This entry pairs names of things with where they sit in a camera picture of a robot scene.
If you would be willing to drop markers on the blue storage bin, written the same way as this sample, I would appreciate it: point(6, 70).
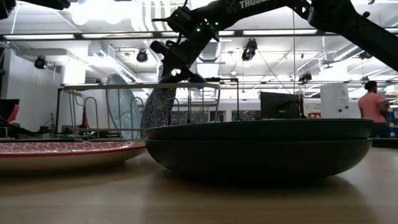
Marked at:
point(394, 131)
point(393, 114)

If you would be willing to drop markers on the light blue patterned plate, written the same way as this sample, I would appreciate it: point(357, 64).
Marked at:
point(124, 102)

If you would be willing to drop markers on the person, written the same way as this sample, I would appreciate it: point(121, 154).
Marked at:
point(371, 105)

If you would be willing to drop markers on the dark green deep bowl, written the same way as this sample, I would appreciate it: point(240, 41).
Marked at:
point(258, 158)

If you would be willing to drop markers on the long ceiling light rail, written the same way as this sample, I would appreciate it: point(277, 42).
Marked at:
point(280, 32)

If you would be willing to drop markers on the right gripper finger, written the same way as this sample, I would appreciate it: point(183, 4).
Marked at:
point(191, 77)
point(166, 79)

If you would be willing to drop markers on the silver ceiling duct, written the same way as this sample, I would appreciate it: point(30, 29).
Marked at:
point(345, 53)

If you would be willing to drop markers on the black computer monitor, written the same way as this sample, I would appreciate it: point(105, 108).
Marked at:
point(276, 105)

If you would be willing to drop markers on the black ceiling camera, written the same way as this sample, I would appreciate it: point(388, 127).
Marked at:
point(40, 62)
point(367, 54)
point(142, 56)
point(248, 53)
point(305, 77)

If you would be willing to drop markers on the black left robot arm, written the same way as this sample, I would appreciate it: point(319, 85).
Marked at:
point(6, 7)

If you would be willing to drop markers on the black flat panel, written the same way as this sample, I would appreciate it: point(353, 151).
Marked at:
point(6, 107)

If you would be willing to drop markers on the red patterned plate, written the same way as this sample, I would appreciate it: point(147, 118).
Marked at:
point(62, 158)

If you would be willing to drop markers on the ceiling air vent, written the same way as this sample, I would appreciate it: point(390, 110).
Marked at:
point(211, 53)

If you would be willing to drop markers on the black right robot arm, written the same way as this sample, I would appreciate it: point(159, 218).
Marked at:
point(357, 28)

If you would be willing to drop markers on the green glossy shallow bowl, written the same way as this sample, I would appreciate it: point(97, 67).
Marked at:
point(264, 130)

